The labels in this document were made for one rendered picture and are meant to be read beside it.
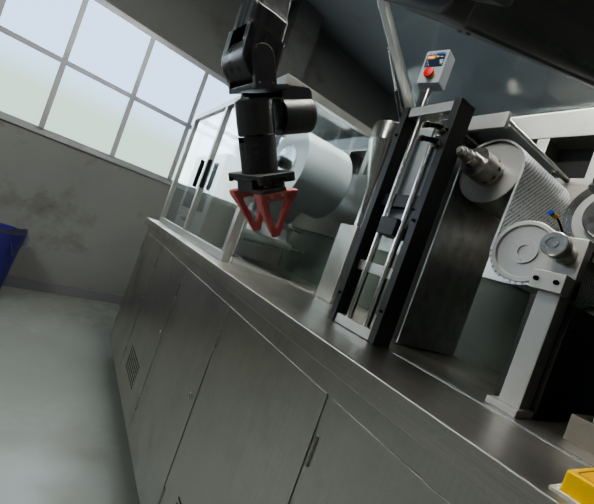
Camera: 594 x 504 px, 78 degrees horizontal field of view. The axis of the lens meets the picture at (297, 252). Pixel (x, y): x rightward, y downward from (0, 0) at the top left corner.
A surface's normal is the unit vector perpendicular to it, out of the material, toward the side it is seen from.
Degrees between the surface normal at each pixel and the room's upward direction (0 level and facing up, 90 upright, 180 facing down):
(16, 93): 90
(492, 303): 90
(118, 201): 90
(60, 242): 90
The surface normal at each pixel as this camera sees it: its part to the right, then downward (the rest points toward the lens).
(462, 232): 0.50, 0.19
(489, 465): -0.80, -0.28
